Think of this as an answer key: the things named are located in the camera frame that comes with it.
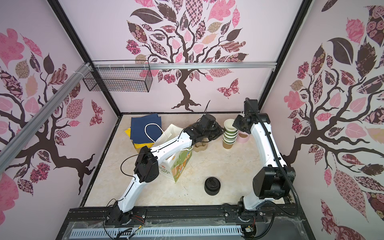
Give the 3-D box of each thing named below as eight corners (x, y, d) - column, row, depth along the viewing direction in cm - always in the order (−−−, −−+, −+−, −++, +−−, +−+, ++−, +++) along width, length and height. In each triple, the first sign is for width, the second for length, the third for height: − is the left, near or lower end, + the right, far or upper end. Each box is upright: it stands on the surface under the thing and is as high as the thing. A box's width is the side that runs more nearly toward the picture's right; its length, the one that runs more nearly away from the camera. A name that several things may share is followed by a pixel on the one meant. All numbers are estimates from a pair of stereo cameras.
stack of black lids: (204, 195, 82) (204, 192, 78) (203, 180, 87) (204, 177, 83) (220, 195, 82) (221, 192, 78) (218, 180, 87) (219, 177, 83)
